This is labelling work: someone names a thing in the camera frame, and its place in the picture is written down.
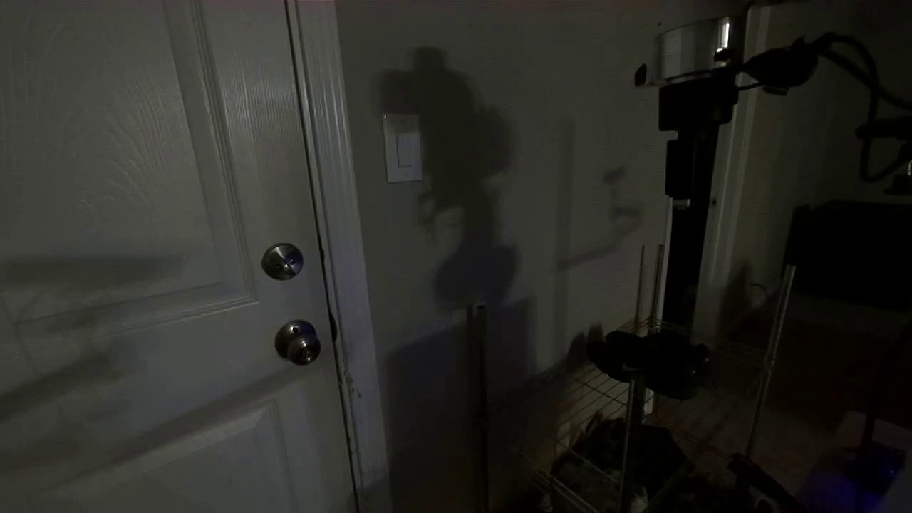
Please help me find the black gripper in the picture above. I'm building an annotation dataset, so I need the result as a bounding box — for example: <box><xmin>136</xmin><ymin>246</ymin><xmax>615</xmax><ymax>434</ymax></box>
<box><xmin>655</xmin><ymin>76</ymin><xmax>742</xmax><ymax>204</ymax></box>

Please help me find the round metal deadbolt knob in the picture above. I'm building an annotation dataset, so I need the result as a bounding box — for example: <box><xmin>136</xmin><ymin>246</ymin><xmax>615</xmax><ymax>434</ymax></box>
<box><xmin>260</xmin><ymin>239</ymin><xmax>307</xmax><ymax>281</ymax></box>

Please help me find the round metal door knob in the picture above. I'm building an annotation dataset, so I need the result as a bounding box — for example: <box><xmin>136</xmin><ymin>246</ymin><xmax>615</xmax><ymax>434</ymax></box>
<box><xmin>273</xmin><ymin>315</ymin><xmax>326</xmax><ymax>367</ymax></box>

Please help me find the black bundle on shelf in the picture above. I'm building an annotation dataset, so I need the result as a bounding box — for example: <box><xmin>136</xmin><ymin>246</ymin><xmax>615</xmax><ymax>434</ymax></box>
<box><xmin>584</xmin><ymin>324</ymin><xmax>712</xmax><ymax>401</ymax></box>

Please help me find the thin metal stand pole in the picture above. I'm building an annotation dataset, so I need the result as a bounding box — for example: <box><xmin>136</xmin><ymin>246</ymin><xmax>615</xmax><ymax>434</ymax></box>
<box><xmin>465</xmin><ymin>300</ymin><xmax>493</xmax><ymax>513</ymax></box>

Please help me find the white door frame trim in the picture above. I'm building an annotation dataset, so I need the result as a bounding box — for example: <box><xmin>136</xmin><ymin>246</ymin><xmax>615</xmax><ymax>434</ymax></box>
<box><xmin>282</xmin><ymin>0</ymin><xmax>394</xmax><ymax>513</ymax></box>

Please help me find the white wall light switch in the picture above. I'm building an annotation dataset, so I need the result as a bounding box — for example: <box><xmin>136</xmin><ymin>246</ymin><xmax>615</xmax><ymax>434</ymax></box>
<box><xmin>383</xmin><ymin>112</ymin><xmax>427</xmax><ymax>186</ymax></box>

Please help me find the black vertical post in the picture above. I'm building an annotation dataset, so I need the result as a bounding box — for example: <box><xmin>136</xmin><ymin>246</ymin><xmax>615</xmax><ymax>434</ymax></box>
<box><xmin>662</xmin><ymin>193</ymin><xmax>721</xmax><ymax>335</ymax></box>

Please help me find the white panelled door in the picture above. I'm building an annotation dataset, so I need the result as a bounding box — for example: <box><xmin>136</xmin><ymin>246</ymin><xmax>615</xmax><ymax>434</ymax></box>
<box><xmin>0</xmin><ymin>0</ymin><xmax>363</xmax><ymax>513</ymax></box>

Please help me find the metal wire shelf rack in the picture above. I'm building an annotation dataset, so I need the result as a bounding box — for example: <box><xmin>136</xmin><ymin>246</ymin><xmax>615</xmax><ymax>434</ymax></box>
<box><xmin>531</xmin><ymin>239</ymin><xmax>797</xmax><ymax>513</ymax></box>

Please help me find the dark low cabinet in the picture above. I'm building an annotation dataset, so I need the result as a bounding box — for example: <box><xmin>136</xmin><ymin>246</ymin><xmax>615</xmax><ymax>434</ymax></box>
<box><xmin>783</xmin><ymin>196</ymin><xmax>912</xmax><ymax>314</ymax></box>

